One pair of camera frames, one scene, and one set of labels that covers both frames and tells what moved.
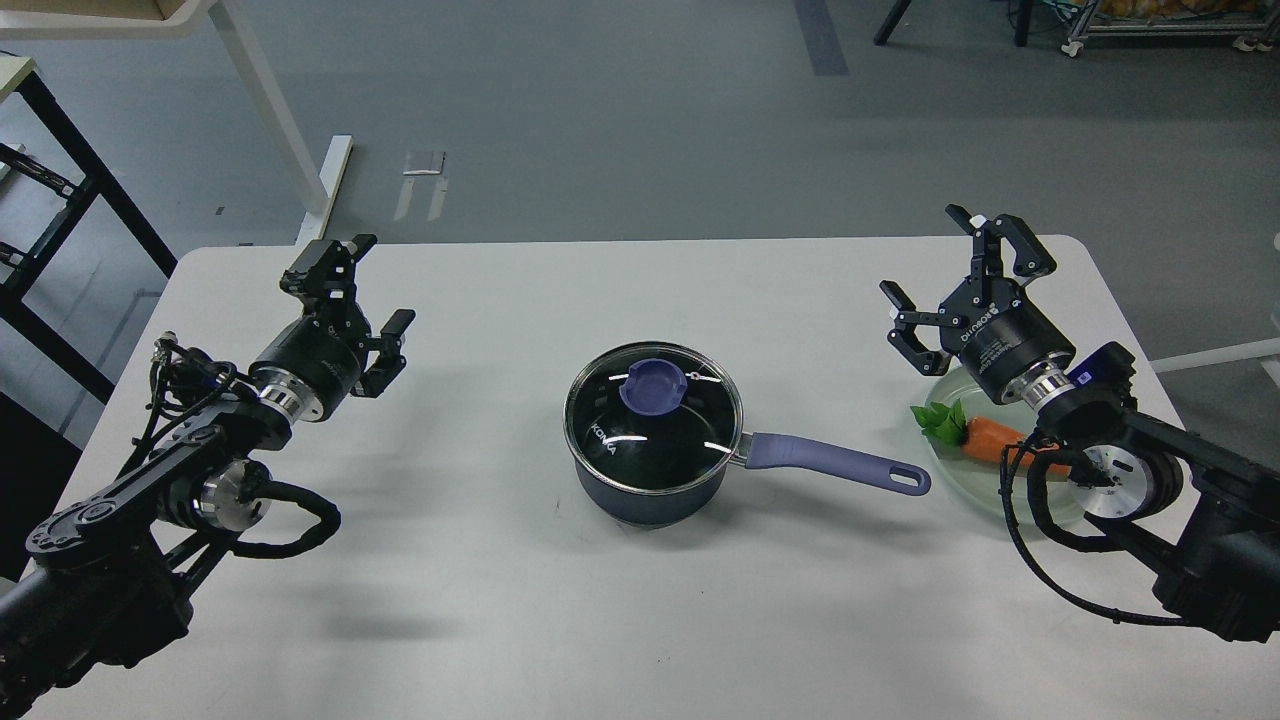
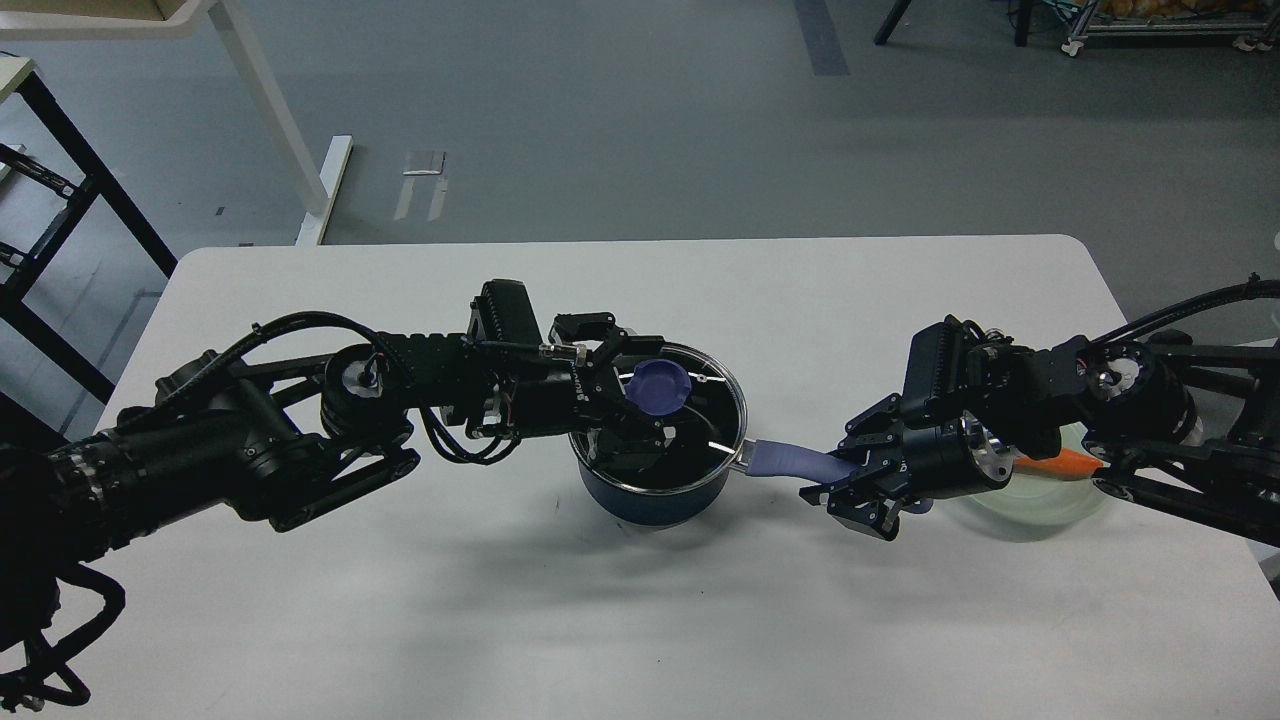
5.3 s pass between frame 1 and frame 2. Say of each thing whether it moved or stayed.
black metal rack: stayed
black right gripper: moved
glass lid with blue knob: stayed
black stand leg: stayed
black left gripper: moved
